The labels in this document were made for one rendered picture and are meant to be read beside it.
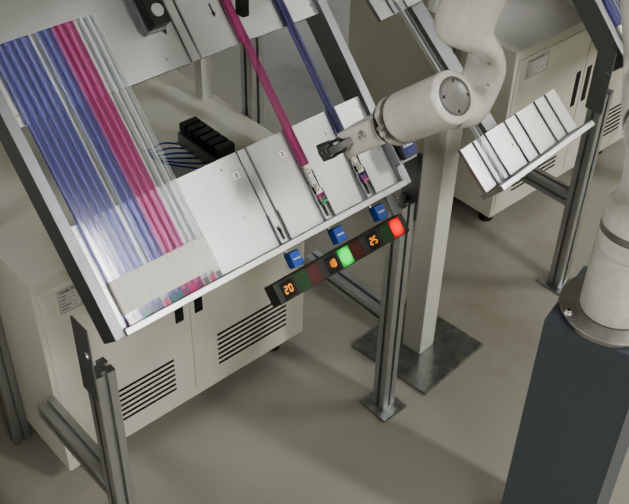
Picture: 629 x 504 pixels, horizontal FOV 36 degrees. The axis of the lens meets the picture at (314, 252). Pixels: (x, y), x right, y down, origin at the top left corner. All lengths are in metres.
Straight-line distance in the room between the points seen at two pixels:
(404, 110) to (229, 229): 0.42
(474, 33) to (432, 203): 0.91
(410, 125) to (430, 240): 0.86
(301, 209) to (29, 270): 0.54
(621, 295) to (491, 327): 1.08
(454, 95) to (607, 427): 0.69
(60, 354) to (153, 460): 0.45
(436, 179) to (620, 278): 0.70
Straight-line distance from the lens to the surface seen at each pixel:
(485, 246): 3.00
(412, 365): 2.59
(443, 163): 2.22
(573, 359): 1.78
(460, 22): 1.44
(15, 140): 1.66
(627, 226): 1.61
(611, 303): 1.71
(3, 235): 2.07
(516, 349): 2.69
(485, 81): 1.56
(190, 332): 2.28
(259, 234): 1.79
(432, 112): 1.49
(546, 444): 1.95
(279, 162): 1.84
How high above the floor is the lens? 1.87
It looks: 40 degrees down
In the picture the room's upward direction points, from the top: 1 degrees clockwise
